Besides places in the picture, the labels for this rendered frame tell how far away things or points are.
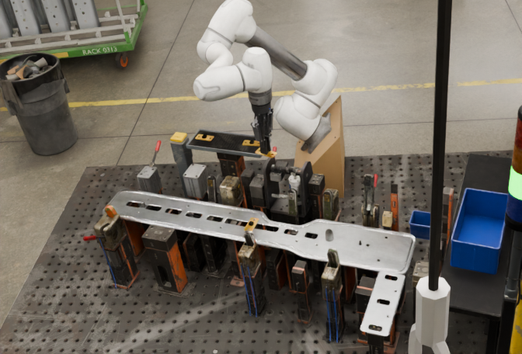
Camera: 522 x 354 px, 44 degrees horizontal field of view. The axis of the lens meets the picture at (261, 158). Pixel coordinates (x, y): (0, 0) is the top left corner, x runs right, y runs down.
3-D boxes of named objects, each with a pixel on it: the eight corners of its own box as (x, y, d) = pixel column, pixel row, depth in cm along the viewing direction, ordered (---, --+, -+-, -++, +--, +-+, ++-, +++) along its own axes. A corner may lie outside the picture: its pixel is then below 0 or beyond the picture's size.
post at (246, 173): (252, 241, 308) (239, 175, 285) (255, 234, 312) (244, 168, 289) (261, 243, 307) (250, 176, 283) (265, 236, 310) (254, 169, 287)
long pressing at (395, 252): (95, 218, 291) (95, 216, 290) (122, 188, 307) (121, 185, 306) (405, 277, 240) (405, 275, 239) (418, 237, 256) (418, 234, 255)
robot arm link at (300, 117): (298, 139, 338) (263, 116, 332) (318, 109, 337) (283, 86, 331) (307, 144, 322) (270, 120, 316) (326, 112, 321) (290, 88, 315)
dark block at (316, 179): (315, 255, 296) (307, 182, 272) (320, 244, 301) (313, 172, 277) (325, 257, 294) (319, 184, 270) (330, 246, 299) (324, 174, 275)
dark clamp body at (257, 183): (253, 251, 303) (241, 188, 281) (264, 233, 313) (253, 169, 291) (275, 256, 299) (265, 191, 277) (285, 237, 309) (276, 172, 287)
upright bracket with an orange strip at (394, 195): (391, 275, 281) (390, 184, 252) (391, 272, 281) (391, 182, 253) (398, 275, 279) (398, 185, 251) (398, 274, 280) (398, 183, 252)
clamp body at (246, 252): (242, 316, 273) (230, 256, 253) (253, 294, 281) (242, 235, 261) (262, 321, 269) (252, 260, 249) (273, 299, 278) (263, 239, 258)
